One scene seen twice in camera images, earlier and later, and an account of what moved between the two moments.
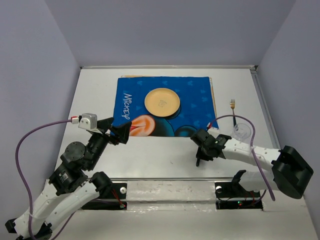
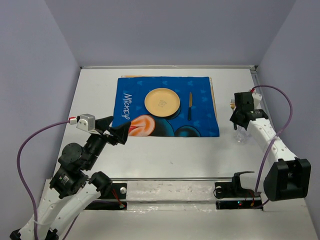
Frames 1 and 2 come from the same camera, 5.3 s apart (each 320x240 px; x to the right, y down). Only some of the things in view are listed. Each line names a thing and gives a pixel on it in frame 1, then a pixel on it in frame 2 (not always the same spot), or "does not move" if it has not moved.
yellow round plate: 162,102 does not move
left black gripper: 122,131 does not move
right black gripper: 200,154 -> 233,119
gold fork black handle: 233,105 does not move
